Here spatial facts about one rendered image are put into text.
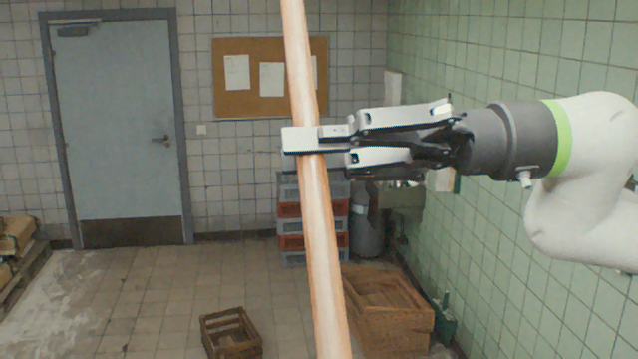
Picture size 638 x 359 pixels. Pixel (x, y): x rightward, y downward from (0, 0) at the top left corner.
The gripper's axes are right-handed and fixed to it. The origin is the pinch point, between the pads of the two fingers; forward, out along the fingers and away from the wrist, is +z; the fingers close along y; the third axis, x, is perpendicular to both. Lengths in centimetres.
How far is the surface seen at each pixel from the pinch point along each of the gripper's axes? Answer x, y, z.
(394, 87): 227, 255, -111
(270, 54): 286, 274, -17
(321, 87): 266, 297, -61
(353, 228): 153, 356, -81
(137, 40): 296, 261, 96
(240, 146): 234, 337, 14
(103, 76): 277, 283, 128
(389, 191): 139, 266, -92
